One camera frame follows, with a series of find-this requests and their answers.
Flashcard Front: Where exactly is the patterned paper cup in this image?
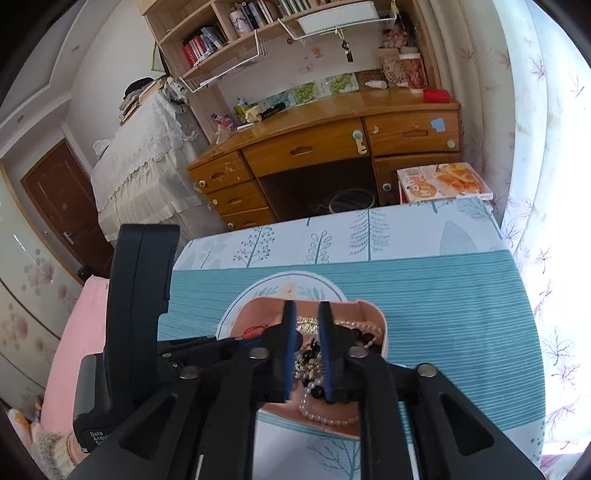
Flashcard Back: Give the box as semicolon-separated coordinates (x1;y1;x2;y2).
399;53;429;90

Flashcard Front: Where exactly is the red braided cord bracelet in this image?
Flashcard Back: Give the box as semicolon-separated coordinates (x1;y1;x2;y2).
238;323;270;342

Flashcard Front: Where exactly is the pink blanket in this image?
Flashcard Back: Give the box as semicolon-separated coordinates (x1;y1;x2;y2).
40;276;109;434

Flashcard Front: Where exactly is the red box on desk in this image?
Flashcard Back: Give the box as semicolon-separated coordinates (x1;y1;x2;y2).
423;89;451;104

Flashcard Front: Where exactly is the wooden bookshelf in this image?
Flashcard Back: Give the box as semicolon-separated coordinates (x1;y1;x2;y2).
136;1;441;142

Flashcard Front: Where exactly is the floral white curtain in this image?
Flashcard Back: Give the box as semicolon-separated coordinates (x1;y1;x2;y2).
421;1;590;479

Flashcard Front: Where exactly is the pink open jewelry box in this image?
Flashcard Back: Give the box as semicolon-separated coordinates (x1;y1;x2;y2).
217;296;388;438

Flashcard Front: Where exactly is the wooden desk with drawers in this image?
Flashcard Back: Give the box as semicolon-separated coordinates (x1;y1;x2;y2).
187;89;462;230

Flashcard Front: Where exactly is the black bead bracelet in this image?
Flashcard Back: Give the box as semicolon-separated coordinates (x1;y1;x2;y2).
294;324;382;400

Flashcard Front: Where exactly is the tree print tablecloth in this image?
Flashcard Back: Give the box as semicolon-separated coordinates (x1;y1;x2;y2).
158;198;545;464

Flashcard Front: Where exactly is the lace covered furniture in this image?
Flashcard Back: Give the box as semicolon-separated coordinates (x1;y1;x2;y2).
91;81;225;245

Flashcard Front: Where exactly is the gold leaf brooch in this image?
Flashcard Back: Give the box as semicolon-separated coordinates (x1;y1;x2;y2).
294;316;322;386

